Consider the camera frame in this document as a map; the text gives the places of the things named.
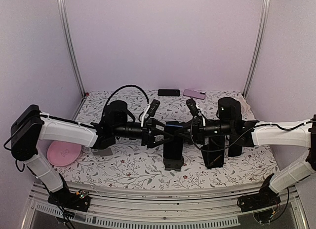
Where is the white patterned plate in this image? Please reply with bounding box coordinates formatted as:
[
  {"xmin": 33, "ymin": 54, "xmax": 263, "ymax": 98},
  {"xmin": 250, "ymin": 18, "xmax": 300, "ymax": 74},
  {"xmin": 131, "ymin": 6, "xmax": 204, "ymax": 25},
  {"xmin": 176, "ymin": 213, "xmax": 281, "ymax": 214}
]
[{"xmin": 238, "ymin": 98, "xmax": 250, "ymax": 116}]

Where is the left aluminium frame post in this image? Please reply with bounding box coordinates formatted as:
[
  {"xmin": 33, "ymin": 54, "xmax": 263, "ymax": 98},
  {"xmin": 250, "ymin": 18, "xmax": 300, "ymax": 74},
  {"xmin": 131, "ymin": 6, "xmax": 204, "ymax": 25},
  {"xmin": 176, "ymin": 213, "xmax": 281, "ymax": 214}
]
[{"xmin": 57, "ymin": 0, "xmax": 85, "ymax": 97}]

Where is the floral table mat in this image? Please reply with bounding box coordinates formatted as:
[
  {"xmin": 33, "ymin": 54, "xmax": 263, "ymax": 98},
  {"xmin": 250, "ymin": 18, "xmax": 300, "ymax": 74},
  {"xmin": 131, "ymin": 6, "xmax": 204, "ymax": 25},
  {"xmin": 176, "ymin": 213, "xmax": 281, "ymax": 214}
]
[{"xmin": 50, "ymin": 89, "xmax": 278, "ymax": 190}]

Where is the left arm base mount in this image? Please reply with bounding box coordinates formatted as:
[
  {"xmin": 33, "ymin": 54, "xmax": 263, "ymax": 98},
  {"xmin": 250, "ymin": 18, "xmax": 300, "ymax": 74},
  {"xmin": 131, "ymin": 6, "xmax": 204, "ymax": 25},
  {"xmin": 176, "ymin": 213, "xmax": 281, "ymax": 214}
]
[{"xmin": 47, "ymin": 175, "xmax": 91, "ymax": 212}]

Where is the aluminium frame post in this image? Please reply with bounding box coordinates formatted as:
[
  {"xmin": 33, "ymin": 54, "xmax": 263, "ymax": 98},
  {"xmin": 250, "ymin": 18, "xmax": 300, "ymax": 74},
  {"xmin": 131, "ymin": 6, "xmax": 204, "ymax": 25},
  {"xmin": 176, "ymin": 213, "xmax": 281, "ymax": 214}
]
[
  {"xmin": 57, "ymin": 0, "xmax": 85, "ymax": 97},
  {"xmin": 242, "ymin": 0, "xmax": 271, "ymax": 99}
]

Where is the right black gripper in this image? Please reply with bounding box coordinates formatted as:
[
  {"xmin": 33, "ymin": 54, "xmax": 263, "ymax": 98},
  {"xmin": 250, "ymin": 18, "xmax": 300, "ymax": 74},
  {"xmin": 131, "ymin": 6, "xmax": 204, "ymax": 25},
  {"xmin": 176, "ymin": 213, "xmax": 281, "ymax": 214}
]
[{"xmin": 175, "ymin": 115, "xmax": 233, "ymax": 145}]

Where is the right aluminium frame post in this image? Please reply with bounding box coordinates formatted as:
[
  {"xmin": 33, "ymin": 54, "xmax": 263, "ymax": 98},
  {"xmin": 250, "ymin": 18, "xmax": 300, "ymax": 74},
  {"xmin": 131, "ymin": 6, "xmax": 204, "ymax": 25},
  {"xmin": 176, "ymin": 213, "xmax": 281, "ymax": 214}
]
[{"xmin": 242, "ymin": 0, "xmax": 271, "ymax": 99}]

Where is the pink bowl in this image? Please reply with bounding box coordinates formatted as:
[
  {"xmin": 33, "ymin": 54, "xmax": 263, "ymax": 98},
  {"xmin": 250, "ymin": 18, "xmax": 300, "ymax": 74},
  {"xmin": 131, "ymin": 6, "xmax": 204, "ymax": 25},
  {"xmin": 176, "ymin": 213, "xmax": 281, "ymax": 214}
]
[{"xmin": 47, "ymin": 141, "xmax": 81, "ymax": 167}]

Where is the front aluminium rail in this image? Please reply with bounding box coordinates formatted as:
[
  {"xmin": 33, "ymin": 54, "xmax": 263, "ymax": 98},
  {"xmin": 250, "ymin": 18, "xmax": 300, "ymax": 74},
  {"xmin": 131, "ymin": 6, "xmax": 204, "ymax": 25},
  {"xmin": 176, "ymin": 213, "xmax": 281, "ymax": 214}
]
[{"xmin": 23, "ymin": 184, "xmax": 307, "ymax": 229}]

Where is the silver phone stand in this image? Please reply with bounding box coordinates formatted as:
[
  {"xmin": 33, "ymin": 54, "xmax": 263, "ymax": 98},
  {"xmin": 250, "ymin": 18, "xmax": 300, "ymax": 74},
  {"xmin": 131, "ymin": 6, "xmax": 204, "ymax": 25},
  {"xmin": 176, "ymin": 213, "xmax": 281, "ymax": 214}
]
[{"xmin": 92, "ymin": 148, "xmax": 113, "ymax": 157}]

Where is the black stand wooden base front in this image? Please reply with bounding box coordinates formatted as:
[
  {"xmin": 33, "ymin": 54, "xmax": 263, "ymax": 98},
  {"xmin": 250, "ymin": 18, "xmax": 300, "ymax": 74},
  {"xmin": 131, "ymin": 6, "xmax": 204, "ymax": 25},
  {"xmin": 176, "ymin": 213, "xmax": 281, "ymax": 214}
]
[{"xmin": 163, "ymin": 157, "xmax": 184, "ymax": 172}]

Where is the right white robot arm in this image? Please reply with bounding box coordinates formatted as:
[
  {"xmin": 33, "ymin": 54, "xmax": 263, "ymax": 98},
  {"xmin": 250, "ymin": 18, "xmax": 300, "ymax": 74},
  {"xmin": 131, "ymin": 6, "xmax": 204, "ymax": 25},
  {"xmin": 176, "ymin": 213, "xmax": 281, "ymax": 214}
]
[{"xmin": 171, "ymin": 144, "xmax": 304, "ymax": 190}]

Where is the purple phone at back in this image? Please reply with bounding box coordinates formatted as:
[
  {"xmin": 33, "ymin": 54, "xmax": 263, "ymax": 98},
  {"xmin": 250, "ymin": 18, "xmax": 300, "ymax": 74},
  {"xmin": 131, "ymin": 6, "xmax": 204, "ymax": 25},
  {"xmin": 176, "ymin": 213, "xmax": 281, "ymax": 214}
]
[{"xmin": 183, "ymin": 89, "xmax": 206, "ymax": 100}]

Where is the black phone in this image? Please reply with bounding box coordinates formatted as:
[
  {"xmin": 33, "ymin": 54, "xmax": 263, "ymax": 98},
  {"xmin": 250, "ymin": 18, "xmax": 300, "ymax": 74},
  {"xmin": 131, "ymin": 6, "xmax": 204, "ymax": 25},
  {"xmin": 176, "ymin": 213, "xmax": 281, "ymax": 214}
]
[
  {"xmin": 228, "ymin": 140, "xmax": 243, "ymax": 157},
  {"xmin": 163, "ymin": 121, "xmax": 183, "ymax": 160},
  {"xmin": 158, "ymin": 89, "xmax": 180, "ymax": 97},
  {"xmin": 208, "ymin": 136, "xmax": 225, "ymax": 169}
]

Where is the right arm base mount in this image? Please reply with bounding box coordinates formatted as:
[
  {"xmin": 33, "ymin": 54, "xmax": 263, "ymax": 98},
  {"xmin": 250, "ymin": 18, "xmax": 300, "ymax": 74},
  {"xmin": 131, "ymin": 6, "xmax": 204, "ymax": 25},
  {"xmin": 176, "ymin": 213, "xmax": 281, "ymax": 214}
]
[{"xmin": 237, "ymin": 174, "xmax": 281, "ymax": 212}]

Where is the left black braided cable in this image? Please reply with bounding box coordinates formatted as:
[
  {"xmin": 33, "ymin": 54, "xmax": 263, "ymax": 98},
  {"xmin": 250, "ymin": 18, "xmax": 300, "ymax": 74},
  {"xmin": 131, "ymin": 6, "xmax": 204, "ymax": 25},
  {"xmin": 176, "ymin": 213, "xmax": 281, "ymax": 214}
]
[{"xmin": 102, "ymin": 84, "xmax": 150, "ymax": 121}]

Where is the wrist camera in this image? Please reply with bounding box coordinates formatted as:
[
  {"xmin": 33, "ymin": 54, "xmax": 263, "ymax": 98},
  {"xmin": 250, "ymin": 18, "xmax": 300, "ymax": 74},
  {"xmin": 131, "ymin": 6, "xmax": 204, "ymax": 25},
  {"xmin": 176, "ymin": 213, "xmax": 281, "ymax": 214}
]
[
  {"xmin": 140, "ymin": 99, "xmax": 160, "ymax": 127},
  {"xmin": 186, "ymin": 98, "xmax": 206, "ymax": 126}
]

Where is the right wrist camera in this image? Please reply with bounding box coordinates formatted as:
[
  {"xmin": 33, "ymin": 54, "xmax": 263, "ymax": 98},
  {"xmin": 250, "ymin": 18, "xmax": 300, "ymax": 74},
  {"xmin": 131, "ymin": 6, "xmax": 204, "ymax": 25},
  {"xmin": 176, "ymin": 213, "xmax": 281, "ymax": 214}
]
[{"xmin": 186, "ymin": 98, "xmax": 206, "ymax": 126}]

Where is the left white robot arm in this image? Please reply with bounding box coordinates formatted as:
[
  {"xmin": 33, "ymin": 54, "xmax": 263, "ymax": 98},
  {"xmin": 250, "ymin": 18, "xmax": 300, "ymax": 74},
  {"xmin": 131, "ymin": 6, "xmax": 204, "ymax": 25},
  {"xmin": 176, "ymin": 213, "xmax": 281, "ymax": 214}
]
[{"xmin": 3, "ymin": 100, "xmax": 174, "ymax": 206}]

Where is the black phone front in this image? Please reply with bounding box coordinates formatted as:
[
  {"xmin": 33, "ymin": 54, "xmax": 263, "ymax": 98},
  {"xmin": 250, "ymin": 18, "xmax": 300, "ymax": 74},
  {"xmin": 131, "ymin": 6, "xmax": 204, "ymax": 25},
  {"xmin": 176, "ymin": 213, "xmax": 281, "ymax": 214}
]
[{"xmin": 208, "ymin": 136, "xmax": 225, "ymax": 169}]

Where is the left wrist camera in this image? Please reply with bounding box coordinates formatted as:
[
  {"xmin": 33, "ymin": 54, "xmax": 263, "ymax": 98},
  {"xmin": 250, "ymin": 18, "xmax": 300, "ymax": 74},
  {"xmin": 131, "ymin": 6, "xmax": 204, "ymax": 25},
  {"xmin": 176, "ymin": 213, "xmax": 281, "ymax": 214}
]
[{"xmin": 140, "ymin": 99, "xmax": 160, "ymax": 127}]

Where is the black folding phone stand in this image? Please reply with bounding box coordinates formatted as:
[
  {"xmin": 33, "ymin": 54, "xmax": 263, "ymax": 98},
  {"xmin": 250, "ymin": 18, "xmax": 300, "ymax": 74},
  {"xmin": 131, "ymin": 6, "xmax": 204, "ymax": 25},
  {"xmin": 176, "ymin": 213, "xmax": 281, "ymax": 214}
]
[{"xmin": 200, "ymin": 144, "xmax": 226, "ymax": 170}]

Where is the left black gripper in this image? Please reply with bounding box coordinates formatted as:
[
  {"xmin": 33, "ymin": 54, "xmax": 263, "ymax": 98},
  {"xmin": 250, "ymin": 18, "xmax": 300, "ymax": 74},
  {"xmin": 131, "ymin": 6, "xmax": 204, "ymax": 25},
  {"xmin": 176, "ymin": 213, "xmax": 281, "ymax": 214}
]
[{"xmin": 113, "ymin": 118, "xmax": 174, "ymax": 149}]

